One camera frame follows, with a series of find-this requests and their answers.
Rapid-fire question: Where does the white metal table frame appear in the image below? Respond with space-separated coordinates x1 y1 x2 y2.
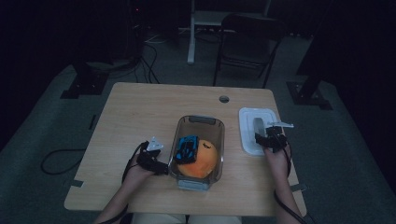
187 0 272 65

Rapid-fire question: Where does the black stand base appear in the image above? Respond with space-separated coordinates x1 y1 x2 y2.
60 62 110 100
286 0 333 110

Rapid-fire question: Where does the hand-held gripper cable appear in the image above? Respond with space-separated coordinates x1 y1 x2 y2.
273 141 310 224
99 141 149 224

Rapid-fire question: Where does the black folding chair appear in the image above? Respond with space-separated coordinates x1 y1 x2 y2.
213 13 286 89

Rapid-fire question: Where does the blue toy car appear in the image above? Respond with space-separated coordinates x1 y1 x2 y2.
174 134 200 165

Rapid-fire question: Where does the orange plush toy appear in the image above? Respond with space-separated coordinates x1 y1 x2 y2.
177 139 219 179

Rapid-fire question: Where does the black cable loop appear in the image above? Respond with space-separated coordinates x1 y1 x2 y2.
40 148 87 175

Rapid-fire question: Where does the person's right hand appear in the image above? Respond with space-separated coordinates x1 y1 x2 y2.
264 146 292 180

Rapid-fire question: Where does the bundle of black cables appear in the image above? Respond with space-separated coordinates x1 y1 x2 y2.
134 34 162 84

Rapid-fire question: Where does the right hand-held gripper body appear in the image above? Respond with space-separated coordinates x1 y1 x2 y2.
265 120 294 153

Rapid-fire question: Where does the white lid with grey handle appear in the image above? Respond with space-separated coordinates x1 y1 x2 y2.
238 106 278 157

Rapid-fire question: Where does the clear plastic container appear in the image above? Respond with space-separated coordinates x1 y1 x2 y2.
167 115 226 191

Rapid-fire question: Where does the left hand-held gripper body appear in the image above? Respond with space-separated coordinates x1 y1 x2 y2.
136 136 164 172

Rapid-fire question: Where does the left hand-held gripper cable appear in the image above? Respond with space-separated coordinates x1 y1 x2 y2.
99 141 149 224

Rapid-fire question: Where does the person's left hand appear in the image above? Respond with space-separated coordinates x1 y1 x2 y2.
124 160 155 188

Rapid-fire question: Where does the right hand-held gripper cable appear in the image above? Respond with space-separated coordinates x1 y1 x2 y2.
273 141 310 224

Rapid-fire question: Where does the dark equipment tower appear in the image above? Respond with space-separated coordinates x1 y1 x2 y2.
124 0 148 63

